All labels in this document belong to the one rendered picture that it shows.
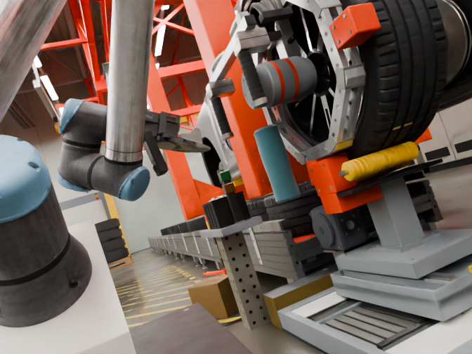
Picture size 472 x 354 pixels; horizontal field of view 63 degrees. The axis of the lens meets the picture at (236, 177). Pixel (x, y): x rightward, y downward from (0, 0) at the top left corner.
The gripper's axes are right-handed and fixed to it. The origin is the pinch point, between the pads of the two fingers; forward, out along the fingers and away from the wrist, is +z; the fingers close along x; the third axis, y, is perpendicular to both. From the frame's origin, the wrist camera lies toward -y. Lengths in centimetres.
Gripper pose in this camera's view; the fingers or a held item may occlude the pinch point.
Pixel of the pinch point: (205, 150)
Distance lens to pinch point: 106.3
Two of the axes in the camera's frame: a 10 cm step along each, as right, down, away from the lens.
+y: 0.9, -9.7, 2.2
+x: -3.5, 1.8, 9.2
